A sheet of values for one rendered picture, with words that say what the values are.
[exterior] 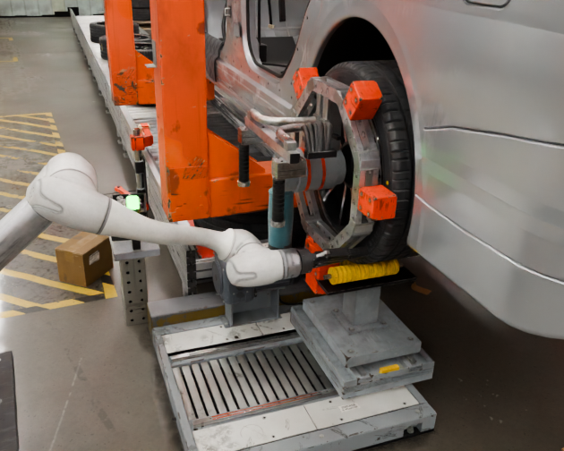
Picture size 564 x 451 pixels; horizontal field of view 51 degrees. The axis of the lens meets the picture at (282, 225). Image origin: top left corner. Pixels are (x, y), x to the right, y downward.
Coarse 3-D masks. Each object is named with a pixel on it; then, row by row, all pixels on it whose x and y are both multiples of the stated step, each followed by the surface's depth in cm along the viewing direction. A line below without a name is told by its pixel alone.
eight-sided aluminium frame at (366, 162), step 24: (312, 96) 195; (336, 96) 175; (360, 120) 172; (360, 144) 167; (360, 168) 166; (312, 192) 216; (312, 216) 213; (360, 216) 173; (336, 240) 188; (360, 240) 184
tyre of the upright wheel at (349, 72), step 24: (336, 72) 192; (360, 72) 177; (384, 72) 176; (384, 96) 169; (384, 120) 167; (408, 120) 168; (384, 144) 169; (408, 144) 167; (384, 168) 171; (408, 168) 166; (408, 192) 168; (408, 216) 173; (384, 240) 177
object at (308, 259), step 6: (300, 252) 177; (306, 252) 177; (318, 252) 177; (306, 258) 176; (312, 258) 177; (318, 258) 177; (324, 258) 178; (306, 264) 176; (312, 264) 177; (306, 270) 177
